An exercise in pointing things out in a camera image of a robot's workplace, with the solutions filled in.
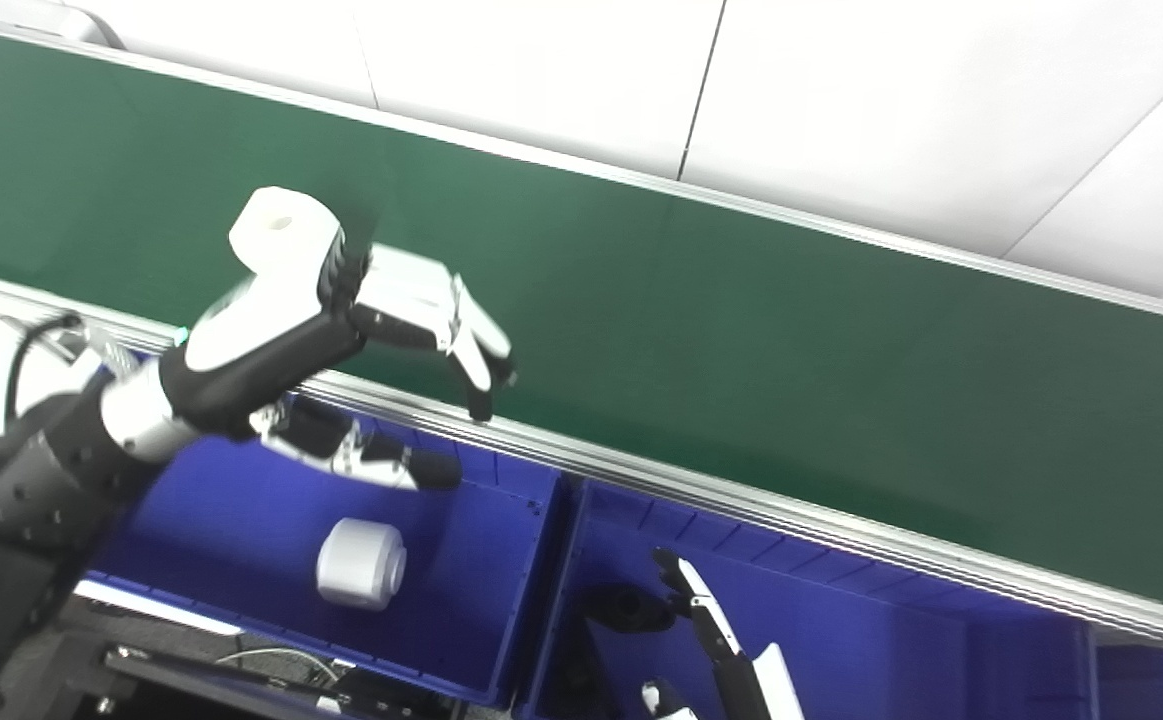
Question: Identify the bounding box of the blue bin with white parts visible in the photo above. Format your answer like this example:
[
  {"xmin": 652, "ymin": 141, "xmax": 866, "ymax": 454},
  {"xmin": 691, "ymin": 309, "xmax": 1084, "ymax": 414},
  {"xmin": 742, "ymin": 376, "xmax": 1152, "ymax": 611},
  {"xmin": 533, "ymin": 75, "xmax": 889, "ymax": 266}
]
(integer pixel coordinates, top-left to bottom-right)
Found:
[{"xmin": 71, "ymin": 395, "xmax": 567, "ymax": 709}]

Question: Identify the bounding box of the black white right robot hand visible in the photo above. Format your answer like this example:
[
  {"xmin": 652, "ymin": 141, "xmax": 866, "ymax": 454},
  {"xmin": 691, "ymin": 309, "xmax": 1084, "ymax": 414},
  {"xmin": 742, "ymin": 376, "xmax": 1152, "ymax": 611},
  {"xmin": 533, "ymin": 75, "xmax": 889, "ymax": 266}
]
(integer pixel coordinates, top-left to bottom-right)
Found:
[{"xmin": 641, "ymin": 547, "xmax": 807, "ymax": 720}]

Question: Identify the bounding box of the blue bin with black parts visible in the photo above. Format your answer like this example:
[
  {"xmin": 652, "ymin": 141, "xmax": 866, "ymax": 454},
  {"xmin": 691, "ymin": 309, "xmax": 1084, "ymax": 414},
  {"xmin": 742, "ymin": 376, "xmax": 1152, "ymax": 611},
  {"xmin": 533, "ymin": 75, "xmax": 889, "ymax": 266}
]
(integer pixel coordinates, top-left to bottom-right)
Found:
[{"xmin": 516, "ymin": 480, "xmax": 1102, "ymax": 720}]

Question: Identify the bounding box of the green conveyor belt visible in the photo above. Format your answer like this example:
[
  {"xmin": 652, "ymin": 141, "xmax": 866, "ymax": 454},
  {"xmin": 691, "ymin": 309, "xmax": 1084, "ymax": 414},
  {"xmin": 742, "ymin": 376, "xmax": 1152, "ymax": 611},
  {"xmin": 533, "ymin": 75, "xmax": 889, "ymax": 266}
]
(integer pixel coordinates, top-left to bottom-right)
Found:
[{"xmin": 0, "ymin": 28, "xmax": 1163, "ymax": 619}]

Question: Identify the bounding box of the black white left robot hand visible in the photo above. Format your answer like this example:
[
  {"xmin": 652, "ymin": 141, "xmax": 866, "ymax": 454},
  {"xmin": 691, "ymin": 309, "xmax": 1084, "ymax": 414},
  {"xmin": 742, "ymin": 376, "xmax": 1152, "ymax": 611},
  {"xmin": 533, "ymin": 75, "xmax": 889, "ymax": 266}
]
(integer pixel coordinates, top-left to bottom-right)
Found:
[{"xmin": 156, "ymin": 235, "xmax": 520, "ymax": 493}]

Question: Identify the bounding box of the black flanged part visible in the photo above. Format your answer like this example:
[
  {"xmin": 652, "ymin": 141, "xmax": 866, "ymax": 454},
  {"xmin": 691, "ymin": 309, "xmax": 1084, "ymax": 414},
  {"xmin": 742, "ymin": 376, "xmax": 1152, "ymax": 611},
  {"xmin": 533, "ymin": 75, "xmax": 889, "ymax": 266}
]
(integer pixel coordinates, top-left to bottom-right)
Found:
[{"xmin": 581, "ymin": 585, "xmax": 677, "ymax": 633}]

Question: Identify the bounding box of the empty blue bin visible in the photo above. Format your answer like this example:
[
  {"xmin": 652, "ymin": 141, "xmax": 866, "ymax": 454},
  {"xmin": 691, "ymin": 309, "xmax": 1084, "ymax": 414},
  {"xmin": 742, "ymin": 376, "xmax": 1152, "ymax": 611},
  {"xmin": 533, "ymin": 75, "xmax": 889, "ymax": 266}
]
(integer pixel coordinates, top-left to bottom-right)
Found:
[{"xmin": 1091, "ymin": 625, "xmax": 1163, "ymax": 720}]

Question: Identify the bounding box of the grey conveyor end housing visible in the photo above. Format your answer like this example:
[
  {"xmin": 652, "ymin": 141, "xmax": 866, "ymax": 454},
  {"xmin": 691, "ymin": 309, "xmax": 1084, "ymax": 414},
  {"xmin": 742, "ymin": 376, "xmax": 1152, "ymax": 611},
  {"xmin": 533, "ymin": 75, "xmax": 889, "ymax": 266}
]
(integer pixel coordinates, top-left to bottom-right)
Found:
[{"xmin": 0, "ymin": 0, "xmax": 127, "ymax": 49}]

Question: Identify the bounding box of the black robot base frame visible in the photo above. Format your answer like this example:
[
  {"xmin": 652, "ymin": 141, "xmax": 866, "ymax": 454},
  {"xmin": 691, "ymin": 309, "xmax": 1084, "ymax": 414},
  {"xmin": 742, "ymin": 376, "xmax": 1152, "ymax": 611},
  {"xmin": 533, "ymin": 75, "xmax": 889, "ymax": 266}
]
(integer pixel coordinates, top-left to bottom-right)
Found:
[{"xmin": 101, "ymin": 645, "xmax": 462, "ymax": 720}]

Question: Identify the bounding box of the white floor cable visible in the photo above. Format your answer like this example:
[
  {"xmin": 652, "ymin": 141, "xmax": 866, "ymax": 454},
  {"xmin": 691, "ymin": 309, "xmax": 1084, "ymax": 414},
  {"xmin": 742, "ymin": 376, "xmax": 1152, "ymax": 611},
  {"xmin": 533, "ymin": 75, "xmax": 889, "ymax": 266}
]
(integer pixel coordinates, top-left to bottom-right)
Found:
[{"xmin": 216, "ymin": 647, "xmax": 342, "ymax": 683}]

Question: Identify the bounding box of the white cylindrical part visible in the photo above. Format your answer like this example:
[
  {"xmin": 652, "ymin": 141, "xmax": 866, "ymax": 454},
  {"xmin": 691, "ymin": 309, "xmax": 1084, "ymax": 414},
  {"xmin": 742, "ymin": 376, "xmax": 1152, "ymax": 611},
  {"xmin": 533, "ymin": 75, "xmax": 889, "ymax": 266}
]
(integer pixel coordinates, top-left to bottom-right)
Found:
[
  {"xmin": 229, "ymin": 187, "xmax": 344, "ymax": 279},
  {"xmin": 316, "ymin": 518, "xmax": 408, "ymax": 611}
]

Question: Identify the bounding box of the black wrist cable with connector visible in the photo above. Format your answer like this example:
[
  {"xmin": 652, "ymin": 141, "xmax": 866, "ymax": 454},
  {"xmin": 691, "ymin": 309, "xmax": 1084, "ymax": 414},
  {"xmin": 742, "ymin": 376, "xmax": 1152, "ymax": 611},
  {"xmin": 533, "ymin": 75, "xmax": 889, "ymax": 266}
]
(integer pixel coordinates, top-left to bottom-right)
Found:
[{"xmin": 6, "ymin": 312, "xmax": 139, "ymax": 426}]

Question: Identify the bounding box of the thin aluminium conveyor side rail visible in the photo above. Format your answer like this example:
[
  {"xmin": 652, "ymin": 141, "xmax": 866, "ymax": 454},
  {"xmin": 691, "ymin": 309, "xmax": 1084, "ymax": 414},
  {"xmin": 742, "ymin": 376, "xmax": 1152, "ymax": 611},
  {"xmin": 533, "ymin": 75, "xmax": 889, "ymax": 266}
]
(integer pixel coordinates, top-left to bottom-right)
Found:
[{"xmin": 0, "ymin": 15, "xmax": 1163, "ymax": 321}]

